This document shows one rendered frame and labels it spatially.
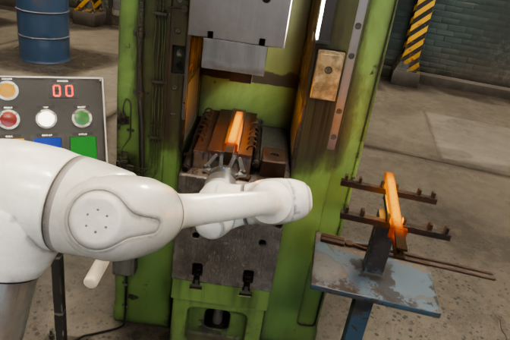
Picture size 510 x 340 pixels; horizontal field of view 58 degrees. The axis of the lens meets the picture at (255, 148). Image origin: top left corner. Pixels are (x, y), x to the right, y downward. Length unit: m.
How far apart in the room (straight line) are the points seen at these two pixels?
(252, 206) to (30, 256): 0.45
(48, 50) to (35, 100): 4.46
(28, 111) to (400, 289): 1.26
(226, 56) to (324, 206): 0.73
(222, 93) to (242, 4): 0.66
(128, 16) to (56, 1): 4.27
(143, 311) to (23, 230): 1.64
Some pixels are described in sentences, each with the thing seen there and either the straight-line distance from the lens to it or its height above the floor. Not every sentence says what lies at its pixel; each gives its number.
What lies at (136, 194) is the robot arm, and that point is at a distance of 0.57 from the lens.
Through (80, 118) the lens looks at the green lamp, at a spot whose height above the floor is 1.09.
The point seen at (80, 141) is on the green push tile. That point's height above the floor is 1.03.
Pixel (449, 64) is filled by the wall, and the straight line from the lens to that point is 7.54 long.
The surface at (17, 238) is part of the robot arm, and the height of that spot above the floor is 1.29.
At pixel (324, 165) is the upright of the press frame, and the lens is 1.74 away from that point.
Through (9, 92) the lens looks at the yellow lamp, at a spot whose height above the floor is 1.16.
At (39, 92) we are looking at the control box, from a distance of 1.52.
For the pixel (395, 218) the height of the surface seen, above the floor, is 0.99.
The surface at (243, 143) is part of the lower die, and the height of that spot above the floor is 0.99.
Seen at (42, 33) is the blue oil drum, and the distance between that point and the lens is 5.92.
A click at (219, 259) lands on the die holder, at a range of 1.73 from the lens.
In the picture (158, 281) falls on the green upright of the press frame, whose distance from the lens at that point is 2.11.
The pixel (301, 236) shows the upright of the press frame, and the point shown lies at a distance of 1.90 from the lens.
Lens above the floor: 1.66
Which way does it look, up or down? 24 degrees down
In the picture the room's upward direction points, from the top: 8 degrees clockwise
